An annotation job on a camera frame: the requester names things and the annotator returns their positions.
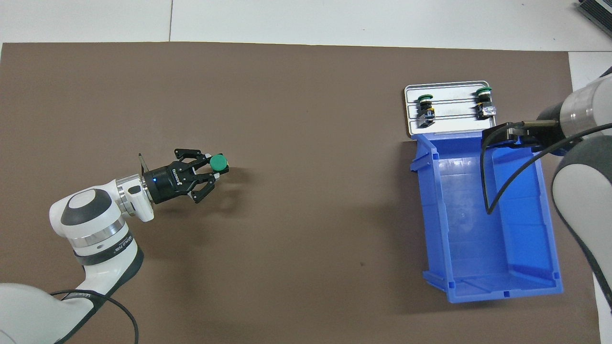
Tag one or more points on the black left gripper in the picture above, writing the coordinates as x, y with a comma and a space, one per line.
167, 184

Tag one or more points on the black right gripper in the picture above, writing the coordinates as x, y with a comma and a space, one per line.
550, 113

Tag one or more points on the green push button switch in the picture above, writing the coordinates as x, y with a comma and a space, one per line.
219, 163
485, 102
425, 110

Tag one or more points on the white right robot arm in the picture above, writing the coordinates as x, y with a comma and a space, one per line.
583, 191

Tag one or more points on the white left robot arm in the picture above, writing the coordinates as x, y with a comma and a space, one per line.
100, 224

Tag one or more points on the grey metal tray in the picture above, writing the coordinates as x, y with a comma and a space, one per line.
454, 125

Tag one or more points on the blue plastic storage bin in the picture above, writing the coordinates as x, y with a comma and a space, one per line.
478, 239

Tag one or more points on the brown paper table mat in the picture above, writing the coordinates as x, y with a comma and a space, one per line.
306, 119

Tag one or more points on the black ribbed device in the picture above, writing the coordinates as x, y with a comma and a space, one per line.
600, 9

